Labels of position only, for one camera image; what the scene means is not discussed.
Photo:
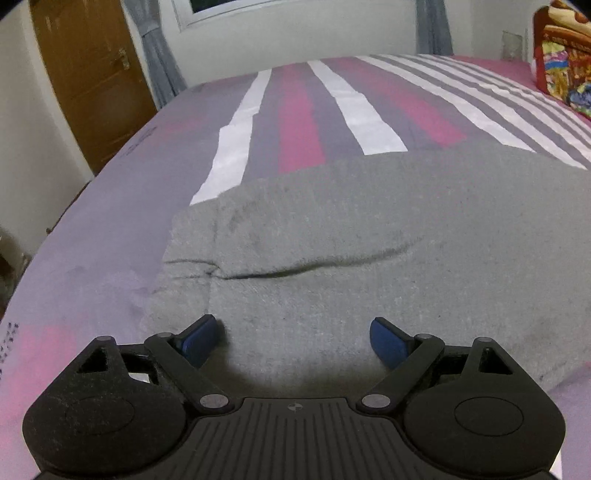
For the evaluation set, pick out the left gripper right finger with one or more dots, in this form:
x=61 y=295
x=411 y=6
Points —
x=408 y=358

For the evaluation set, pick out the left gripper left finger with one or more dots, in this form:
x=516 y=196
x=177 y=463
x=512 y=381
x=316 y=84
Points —
x=180 y=357

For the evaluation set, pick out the grey pants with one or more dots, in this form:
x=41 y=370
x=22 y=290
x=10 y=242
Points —
x=478 y=240

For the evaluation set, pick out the striped pink purple bed sheet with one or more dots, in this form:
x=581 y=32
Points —
x=96 y=272

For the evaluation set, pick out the left grey curtain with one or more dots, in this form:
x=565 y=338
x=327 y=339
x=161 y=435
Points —
x=163 y=71

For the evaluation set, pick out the grey curtain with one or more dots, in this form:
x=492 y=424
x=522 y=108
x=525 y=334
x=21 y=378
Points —
x=433 y=28
x=163 y=71

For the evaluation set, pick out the right grey curtain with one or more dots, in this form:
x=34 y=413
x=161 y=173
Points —
x=433 y=28

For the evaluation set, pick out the brown wooden door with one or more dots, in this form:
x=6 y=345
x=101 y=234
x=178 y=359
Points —
x=95 y=73

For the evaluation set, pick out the colourful folded quilt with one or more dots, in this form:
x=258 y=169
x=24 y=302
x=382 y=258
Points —
x=562 y=55

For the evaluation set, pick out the wall socket plate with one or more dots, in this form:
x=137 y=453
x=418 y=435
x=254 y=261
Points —
x=513 y=45

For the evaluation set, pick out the window with white frame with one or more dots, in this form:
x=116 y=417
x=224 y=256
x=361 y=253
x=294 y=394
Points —
x=188 y=17

